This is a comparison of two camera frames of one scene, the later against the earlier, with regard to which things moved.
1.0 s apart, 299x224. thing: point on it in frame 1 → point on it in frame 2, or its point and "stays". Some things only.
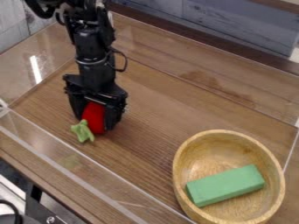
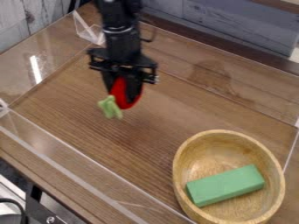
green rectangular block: x=221 y=186 stays
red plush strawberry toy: x=93 y=124 → x=118 y=91
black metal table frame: x=38 y=210 stays
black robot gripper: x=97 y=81 → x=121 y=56
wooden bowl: x=219 y=151 stays
